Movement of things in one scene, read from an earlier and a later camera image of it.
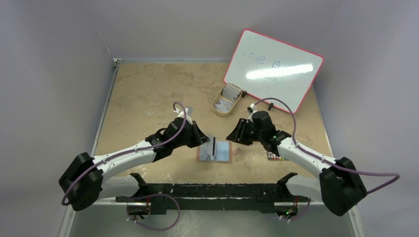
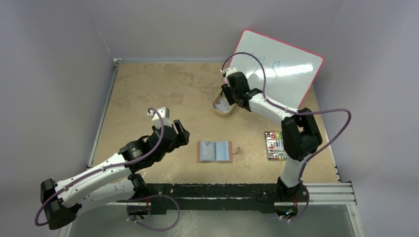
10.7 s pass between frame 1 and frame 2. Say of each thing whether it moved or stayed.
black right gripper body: moved
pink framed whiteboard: stayed
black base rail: stayed
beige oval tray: stayed
